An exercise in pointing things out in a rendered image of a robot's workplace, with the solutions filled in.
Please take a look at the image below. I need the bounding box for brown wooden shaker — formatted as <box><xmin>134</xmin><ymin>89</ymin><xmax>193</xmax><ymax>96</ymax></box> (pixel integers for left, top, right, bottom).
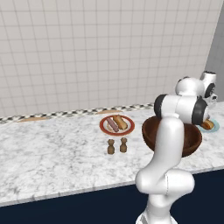
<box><xmin>107</xmin><ymin>138</ymin><xmax>116</xmax><ymax>156</ymax></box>
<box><xmin>119</xmin><ymin>136</ymin><xmax>129</xmax><ymax>154</ymax></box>

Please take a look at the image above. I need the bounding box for teal plate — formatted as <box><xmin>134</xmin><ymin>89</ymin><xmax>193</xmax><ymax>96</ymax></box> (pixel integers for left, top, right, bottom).
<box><xmin>198</xmin><ymin>117</ymin><xmax>221</xmax><ymax>134</ymax></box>

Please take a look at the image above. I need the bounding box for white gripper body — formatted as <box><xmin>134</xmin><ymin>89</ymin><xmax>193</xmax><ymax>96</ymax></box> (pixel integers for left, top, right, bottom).
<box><xmin>208</xmin><ymin>93</ymin><xmax>219</xmax><ymax>103</ymax></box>

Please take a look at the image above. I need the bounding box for red rimmed plate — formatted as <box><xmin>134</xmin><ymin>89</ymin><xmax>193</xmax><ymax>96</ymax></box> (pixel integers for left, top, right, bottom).
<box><xmin>99</xmin><ymin>114</ymin><xmax>136</xmax><ymax>137</ymax></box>

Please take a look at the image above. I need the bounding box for golden bun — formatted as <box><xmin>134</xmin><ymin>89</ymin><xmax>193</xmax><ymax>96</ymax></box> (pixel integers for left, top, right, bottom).
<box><xmin>113</xmin><ymin>115</ymin><xmax>129</xmax><ymax>131</ymax></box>
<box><xmin>200</xmin><ymin>118</ymin><xmax>215</xmax><ymax>131</ymax></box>

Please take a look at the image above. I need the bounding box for brown wooden bowl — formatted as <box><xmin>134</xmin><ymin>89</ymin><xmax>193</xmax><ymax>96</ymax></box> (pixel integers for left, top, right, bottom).
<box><xmin>141</xmin><ymin>115</ymin><xmax>203</xmax><ymax>158</ymax></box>

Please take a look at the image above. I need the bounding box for dark blue counter cabinet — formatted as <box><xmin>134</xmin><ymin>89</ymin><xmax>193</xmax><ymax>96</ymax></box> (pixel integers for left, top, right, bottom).
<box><xmin>0</xmin><ymin>168</ymin><xmax>224</xmax><ymax>224</ymax></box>

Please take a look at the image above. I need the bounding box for brown sausage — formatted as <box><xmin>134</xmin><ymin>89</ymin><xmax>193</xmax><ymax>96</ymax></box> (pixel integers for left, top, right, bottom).
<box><xmin>106</xmin><ymin>116</ymin><xmax>120</xmax><ymax>133</ymax></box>

